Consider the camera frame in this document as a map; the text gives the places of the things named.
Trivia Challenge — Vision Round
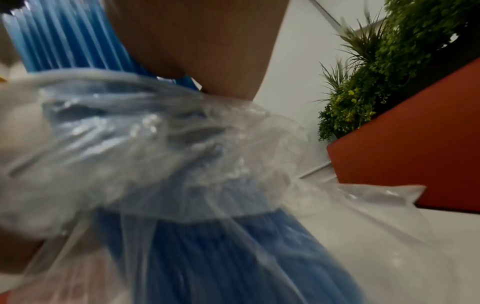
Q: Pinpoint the large bundle of blue straws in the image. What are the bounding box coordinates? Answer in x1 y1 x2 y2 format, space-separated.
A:
1 0 365 304

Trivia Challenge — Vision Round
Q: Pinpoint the person's left hand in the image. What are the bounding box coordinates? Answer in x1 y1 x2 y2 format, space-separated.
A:
0 229 52 275

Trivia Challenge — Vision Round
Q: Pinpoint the person's right hand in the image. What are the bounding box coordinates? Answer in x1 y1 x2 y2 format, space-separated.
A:
104 0 292 100

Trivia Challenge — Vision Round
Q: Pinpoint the clear plastic bag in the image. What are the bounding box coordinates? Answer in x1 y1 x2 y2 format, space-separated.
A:
0 69 451 304

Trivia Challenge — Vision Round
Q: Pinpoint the green plant hedge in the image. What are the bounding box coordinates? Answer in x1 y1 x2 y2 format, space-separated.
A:
317 0 480 142

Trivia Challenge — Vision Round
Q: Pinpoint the red sofa beside plant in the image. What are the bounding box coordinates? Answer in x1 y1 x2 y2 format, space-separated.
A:
325 58 480 213

